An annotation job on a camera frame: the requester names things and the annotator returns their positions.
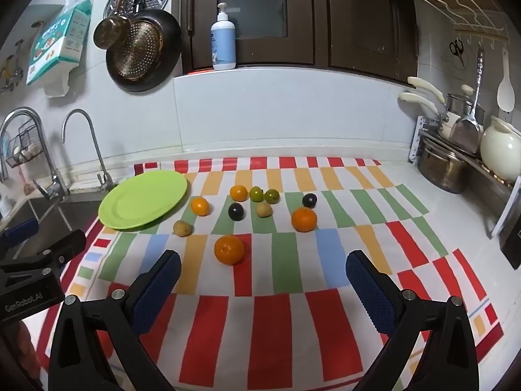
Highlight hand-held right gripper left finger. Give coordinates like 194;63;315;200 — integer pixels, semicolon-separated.
48;249;184;391

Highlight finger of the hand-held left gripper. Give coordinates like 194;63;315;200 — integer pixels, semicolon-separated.
0;218;40;253
0;230;87;278

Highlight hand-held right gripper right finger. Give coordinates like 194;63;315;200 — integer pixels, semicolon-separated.
345;249;481;391

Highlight green plate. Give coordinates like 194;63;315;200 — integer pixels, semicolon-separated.
98;170;189;231

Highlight person's left hand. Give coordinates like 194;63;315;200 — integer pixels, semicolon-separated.
8;325;42;380

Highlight steel sink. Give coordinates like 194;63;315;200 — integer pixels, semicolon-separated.
0;189;102;253

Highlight large chrome faucet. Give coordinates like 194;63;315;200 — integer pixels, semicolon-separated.
0;107;70;200

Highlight striped colourful tablecloth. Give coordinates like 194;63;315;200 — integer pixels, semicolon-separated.
36;156;505;391

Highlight slim gooseneck faucet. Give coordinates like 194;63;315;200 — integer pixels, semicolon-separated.
62;109;115;191

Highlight large steel pot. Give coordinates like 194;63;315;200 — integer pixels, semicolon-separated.
417;136;469;194

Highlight black box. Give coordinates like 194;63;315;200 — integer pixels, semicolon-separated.
500;224;521;271

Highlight metal dish rack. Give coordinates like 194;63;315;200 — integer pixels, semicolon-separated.
409;116;521;239

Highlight metal spatula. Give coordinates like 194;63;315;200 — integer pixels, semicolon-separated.
449;49;486;155

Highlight white ceramic pot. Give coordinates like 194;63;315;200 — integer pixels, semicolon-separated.
480;116;521;182

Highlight teal white cardboard box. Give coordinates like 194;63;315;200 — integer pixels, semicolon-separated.
26;0;92;87

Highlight small steel pot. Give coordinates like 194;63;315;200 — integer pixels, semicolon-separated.
445;94;487;127

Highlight gold perforated strainer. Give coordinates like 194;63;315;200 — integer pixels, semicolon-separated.
111;21;165;79

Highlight small copper pot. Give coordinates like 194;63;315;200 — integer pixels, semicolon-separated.
93;0;132;50

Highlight black frying pan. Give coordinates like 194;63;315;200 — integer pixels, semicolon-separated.
106;0;182;92

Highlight dark wooden window sash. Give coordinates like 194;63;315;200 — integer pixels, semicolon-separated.
181;0;323;75
326;0;420;84

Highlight white rice paddle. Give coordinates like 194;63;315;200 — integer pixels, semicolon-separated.
497;48;515;112

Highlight white blue soap pump bottle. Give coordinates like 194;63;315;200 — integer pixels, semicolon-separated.
211;2;237;71

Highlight black scissors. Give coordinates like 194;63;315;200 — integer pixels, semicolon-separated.
449;38;465;68

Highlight black wire basket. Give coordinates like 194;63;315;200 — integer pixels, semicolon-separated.
6;124;43;168

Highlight white wall holder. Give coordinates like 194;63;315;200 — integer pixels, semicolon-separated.
43;61;80;98

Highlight yellow wall ornament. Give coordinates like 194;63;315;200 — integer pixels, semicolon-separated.
0;40;26;94

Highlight wooden hook rail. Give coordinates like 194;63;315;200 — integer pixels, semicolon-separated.
454;28;509;42

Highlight white wire rack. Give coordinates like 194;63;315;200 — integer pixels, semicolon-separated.
417;0;505;33

